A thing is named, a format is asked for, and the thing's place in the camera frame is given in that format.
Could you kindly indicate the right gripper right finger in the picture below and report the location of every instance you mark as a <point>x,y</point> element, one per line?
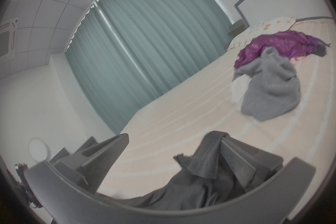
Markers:
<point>249,162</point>

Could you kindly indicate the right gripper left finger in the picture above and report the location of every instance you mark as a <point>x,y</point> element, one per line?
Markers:
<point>94,162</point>

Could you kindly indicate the black T-shirt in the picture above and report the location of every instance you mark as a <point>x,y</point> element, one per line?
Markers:
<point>207,154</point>

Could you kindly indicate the bed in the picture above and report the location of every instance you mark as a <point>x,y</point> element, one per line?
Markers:
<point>196,118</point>

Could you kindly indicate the round white mirror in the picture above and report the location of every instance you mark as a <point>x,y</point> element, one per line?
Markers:
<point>31,150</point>

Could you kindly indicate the white garment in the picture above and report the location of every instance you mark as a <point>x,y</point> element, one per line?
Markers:
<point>238,89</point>

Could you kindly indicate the blue-green curtain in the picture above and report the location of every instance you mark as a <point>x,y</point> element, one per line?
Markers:
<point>105,73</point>
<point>162,20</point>

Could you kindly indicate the pink garment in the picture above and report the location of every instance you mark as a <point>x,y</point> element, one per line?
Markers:
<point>296,59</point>

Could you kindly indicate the purple satin garment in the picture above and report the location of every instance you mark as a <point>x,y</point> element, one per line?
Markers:
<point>275,41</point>

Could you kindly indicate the dark grey garment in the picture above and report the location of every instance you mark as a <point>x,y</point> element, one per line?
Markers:
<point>320,51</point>

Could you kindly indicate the grey bedside table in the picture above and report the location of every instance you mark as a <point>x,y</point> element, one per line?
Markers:
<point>237,26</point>

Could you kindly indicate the white printed pillow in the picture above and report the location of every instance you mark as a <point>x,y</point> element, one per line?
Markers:
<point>275,24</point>

